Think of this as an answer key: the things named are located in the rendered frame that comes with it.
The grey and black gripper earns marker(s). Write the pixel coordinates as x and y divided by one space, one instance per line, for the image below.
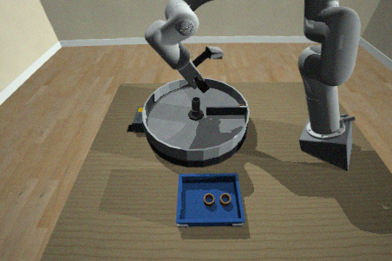
193 76

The blue crate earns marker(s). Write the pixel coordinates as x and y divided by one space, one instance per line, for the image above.
191 210

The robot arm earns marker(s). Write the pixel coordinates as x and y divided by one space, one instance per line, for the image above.
322 69

